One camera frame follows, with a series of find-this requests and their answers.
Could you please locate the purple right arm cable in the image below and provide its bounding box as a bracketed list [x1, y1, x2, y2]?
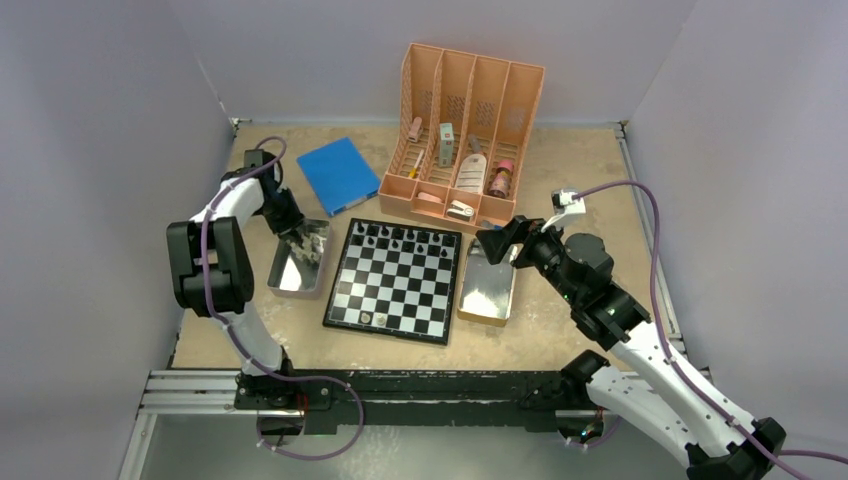
[572, 180, 848, 480]

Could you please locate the teal small box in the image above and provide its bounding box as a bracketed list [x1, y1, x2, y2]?
[438, 122, 455, 168]

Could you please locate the white stapler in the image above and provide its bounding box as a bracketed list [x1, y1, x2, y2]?
[445, 200, 475, 222]

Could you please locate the silver tin with white pieces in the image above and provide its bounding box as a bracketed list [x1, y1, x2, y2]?
[267, 219, 332, 299]

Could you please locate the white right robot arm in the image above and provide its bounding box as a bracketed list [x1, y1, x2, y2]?
[476, 216, 786, 479]

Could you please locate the pink capped small bottle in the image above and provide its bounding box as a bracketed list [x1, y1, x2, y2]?
[487, 159, 514, 198]

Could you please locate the gold empty tin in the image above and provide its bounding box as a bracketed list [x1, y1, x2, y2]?
[457, 239, 518, 328]

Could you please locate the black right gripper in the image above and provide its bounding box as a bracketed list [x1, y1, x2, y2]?
[477, 214, 583, 305]

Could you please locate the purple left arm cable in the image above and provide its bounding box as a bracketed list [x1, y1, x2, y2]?
[198, 136, 366, 463]

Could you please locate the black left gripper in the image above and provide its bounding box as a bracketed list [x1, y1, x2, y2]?
[256, 187, 307, 241]

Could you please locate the peach desk organizer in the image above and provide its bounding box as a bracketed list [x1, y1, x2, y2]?
[378, 43, 545, 233]

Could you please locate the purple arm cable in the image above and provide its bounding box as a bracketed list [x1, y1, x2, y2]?
[198, 136, 366, 463]
[572, 180, 848, 480]

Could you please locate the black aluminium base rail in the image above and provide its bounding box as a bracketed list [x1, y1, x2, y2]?
[140, 369, 598, 435]

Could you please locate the pink eraser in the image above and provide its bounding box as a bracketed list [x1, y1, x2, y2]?
[416, 192, 444, 203]

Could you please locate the pink tube in organizer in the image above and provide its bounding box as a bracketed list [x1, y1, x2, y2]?
[407, 117, 423, 143]

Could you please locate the yellow tipped pen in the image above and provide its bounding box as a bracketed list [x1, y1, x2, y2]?
[408, 150, 426, 179]

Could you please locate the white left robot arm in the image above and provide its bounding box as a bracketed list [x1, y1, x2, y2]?
[166, 147, 304, 409]

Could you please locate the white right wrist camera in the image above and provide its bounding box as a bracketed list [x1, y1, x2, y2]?
[548, 189, 587, 229]

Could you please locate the black and white chessboard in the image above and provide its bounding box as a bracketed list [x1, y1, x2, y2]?
[322, 218, 462, 346]

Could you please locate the white lotion bottle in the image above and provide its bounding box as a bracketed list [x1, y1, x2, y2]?
[454, 153, 487, 194]

